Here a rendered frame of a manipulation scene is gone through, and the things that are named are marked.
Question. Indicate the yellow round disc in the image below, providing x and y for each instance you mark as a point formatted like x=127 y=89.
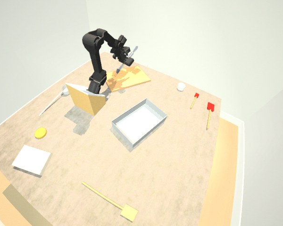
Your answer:
x=40 y=133

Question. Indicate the white flat square slab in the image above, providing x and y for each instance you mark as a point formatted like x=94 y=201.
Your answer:
x=32 y=159

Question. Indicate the white short cylinder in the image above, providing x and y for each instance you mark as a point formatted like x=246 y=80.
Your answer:
x=180 y=86

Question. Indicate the grey metal roasting tin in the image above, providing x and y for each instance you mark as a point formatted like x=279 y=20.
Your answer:
x=138 y=122

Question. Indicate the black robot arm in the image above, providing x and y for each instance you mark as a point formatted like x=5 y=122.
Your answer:
x=93 y=41

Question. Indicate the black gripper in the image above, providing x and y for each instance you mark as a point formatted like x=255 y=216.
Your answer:
x=124 y=59

